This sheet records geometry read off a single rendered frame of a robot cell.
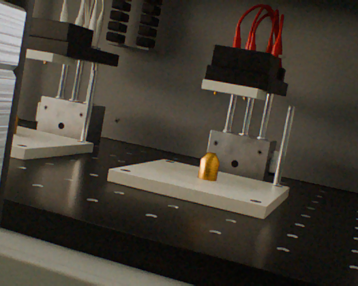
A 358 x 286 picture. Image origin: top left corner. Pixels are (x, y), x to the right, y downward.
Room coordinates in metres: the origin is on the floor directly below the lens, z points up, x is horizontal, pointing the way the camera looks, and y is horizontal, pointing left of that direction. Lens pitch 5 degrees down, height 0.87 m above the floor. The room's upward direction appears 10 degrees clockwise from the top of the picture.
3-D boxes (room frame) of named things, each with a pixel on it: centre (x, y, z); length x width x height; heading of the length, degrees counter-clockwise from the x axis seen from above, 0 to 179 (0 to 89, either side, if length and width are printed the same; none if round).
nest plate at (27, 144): (0.65, 0.19, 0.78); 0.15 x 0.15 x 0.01; 72
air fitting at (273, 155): (0.69, -0.12, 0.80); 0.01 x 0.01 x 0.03; 72
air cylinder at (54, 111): (0.79, 0.14, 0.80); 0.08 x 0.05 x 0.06; 72
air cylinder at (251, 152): (0.71, -0.09, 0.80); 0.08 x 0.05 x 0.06; 72
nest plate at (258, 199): (0.57, -0.04, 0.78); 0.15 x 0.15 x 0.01; 72
